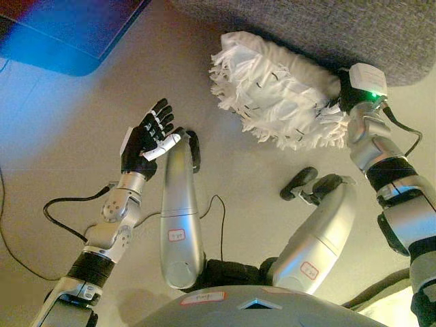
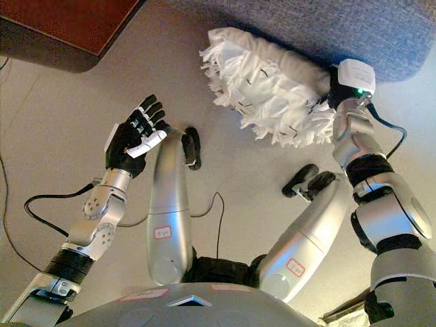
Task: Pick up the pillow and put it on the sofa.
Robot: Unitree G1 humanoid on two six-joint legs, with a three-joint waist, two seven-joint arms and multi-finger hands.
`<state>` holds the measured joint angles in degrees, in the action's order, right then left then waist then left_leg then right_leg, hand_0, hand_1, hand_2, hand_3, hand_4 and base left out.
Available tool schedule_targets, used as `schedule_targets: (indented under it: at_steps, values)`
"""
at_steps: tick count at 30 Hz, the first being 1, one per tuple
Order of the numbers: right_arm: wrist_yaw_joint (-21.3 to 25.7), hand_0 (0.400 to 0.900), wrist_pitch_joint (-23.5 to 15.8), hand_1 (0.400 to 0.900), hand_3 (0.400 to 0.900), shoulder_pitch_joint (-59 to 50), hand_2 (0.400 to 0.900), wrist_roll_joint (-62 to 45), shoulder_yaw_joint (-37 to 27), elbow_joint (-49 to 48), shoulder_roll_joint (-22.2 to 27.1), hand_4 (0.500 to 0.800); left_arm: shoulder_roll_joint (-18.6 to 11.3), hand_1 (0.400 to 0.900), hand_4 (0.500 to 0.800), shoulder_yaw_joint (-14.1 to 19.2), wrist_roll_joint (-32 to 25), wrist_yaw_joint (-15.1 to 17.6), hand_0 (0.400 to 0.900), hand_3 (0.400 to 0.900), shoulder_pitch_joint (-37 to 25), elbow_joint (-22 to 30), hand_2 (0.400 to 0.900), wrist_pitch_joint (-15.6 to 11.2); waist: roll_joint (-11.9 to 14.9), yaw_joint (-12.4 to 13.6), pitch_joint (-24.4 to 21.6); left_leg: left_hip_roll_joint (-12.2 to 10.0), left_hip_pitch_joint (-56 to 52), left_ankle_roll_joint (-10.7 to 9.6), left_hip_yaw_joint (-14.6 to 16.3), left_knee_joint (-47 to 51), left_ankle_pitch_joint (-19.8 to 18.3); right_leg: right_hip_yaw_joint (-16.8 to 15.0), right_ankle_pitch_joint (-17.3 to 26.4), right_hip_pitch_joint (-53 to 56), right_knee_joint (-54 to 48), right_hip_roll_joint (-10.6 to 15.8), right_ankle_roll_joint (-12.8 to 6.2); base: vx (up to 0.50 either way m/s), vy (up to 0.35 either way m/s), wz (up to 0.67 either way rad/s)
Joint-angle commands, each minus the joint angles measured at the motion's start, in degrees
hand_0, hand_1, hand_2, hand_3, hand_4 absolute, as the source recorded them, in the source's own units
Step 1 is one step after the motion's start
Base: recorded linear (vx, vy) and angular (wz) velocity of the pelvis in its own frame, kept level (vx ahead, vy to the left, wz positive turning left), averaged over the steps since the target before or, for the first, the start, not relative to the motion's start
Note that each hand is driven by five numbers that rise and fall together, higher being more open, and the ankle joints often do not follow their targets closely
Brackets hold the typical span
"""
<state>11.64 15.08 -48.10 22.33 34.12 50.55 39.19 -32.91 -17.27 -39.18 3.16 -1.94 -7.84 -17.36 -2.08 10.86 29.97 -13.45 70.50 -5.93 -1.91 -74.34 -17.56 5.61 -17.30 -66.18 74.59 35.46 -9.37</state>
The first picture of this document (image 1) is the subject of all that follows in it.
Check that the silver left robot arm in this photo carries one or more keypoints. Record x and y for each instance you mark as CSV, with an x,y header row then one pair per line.
x,y
112,221

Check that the silver left robot leg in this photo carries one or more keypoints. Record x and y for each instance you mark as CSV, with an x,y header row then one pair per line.
x,y
178,204

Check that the silver robot leg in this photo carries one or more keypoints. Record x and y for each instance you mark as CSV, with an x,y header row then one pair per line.
x,y
178,204
313,238

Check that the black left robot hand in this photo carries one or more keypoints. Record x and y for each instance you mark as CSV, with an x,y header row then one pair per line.
x,y
143,143

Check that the white fringed pillow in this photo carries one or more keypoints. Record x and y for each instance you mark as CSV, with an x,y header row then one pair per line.
x,y
279,95

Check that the silver right robot leg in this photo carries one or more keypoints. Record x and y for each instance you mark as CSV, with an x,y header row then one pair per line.
x,y
313,238

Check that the grey fabric armchair sofa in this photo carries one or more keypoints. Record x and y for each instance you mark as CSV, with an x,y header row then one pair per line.
x,y
323,30

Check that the cream bed duvet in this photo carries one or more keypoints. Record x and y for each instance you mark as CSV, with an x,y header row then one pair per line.
x,y
385,303

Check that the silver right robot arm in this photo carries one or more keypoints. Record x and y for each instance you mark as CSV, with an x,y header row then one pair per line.
x,y
402,204

